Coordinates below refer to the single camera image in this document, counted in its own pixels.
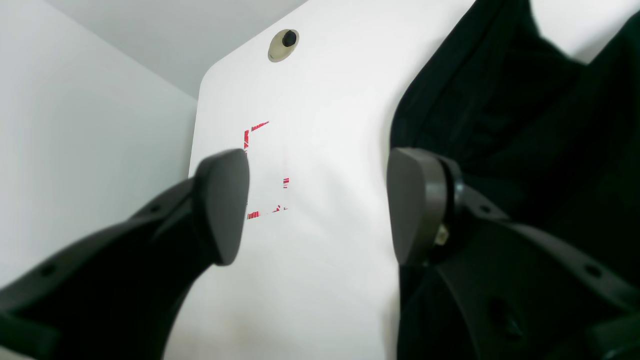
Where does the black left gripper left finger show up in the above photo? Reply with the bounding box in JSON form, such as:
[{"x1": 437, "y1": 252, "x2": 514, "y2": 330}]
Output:
[{"x1": 0, "y1": 148, "x2": 250, "y2": 360}]

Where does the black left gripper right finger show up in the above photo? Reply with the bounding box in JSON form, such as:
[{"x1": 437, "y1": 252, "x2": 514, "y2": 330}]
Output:
[{"x1": 386, "y1": 148, "x2": 639, "y2": 360}]

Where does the black t-shirt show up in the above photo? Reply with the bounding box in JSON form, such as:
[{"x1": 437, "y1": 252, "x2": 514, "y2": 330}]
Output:
[{"x1": 390, "y1": 0, "x2": 639, "y2": 360}]

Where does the right table grommet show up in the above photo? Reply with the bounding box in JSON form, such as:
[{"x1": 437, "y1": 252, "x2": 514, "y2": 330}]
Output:
[{"x1": 267, "y1": 29, "x2": 300, "y2": 63}]

